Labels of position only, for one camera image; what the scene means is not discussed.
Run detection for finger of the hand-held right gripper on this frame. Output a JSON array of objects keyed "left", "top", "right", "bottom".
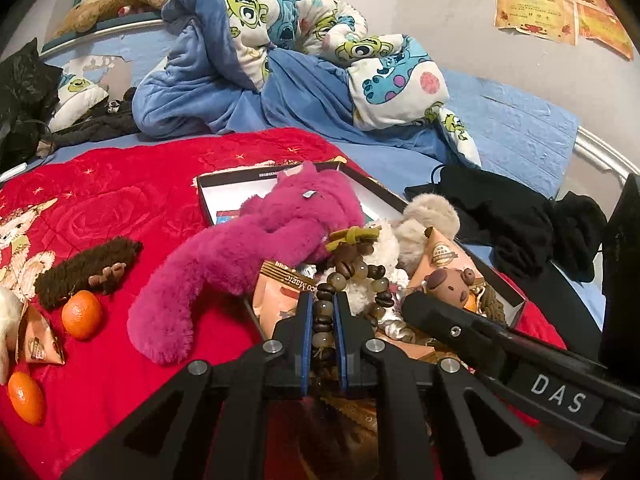
[{"left": 402, "top": 291, "right": 522, "bottom": 387}]

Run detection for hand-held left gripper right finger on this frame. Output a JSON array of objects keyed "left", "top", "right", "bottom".
[{"left": 332, "top": 291, "right": 581, "bottom": 480}]

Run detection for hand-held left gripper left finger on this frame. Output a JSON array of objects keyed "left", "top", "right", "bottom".
[{"left": 60, "top": 292, "right": 316, "bottom": 480}]

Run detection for brown capybara toy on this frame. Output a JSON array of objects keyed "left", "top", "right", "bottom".
[{"left": 424, "top": 266, "right": 478, "bottom": 311}]

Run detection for wooden bead bracelet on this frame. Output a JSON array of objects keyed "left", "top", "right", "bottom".
[{"left": 309, "top": 224, "right": 401, "bottom": 366}]

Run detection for black box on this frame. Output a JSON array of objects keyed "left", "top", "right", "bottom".
[{"left": 195, "top": 157, "right": 528, "bottom": 361}]

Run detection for orange snack pouch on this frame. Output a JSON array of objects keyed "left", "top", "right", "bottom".
[{"left": 250, "top": 260, "right": 321, "bottom": 331}]

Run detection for orange triangular snack packet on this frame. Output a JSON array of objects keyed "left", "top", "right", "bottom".
[
  {"left": 407, "top": 226, "right": 483, "bottom": 296},
  {"left": 15, "top": 305, "right": 67, "bottom": 366}
]

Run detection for white knitted toy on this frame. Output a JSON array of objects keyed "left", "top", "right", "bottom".
[{"left": 320, "top": 232, "right": 416, "bottom": 331}]

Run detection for magenta plush toy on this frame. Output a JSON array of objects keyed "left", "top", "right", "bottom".
[{"left": 127, "top": 160, "right": 368, "bottom": 366}]

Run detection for beige plush toy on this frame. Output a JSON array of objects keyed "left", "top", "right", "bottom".
[{"left": 392, "top": 192, "right": 461, "bottom": 276}]

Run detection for black clothing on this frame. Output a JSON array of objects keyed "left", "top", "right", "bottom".
[{"left": 404, "top": 164, "right": 608, "bottom": 283}]

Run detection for blue round bed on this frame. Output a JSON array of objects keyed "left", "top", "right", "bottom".
[{"left": 0, "top": 15, "right": 640, "bottom": 341}]

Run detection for tangerine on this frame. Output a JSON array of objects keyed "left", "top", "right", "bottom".
[
  {"left": 61, "top": 290, "right": 104, "bottom": 341},
  {"left": 7, "top": 371, "right": 47, "bottom": 427}
]

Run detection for red printed blanket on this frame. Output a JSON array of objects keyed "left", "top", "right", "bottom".
[{"left": 0, "top": 127, "right": 568, "bottom": 480}]

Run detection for dark brown fuzzy plush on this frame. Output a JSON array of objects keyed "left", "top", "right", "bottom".
[{"left": 35, "top": 236, "right": 143, "bottom": 311}]

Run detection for blue cartoon blanket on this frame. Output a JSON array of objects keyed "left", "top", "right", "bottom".
[{"left": 131, "top": 0, "right": 483, "bottom": 168}]

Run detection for white plush toy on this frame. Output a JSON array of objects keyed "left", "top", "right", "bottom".
[{"left": 0, "top": 286, "right": 25, "bottom": 387}]

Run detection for dark brown clothes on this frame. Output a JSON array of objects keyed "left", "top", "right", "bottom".
[{"left": 50, "top": 87, "right": 143, "bottom": 151}]

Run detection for white pen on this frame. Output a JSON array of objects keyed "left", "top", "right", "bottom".
[{"left": 0, "top": 161, "right": 28, "bottom": 183}]

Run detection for small white printed pillow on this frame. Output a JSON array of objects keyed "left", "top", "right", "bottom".
[{"left": 47, "top": 57, "right": 111, "bottom": 133}]

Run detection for black puffer jacket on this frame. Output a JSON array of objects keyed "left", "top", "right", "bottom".
[{"left": 0, "top": 37, "right": 63, "bottom": 171}]

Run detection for brown plush toy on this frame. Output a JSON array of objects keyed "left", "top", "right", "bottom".
[{"left": 50, "top": 0, "right": 188, "bottom": 38}]

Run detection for brown braided cord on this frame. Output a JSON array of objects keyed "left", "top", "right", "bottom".
[{"left": 472, "top": 285, "right": 508, "bottom": 326}]

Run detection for large yellow wall certificate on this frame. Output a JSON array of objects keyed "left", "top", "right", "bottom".
[{"left": 494, "top": 0, "right": 580, "bottom": 46}]

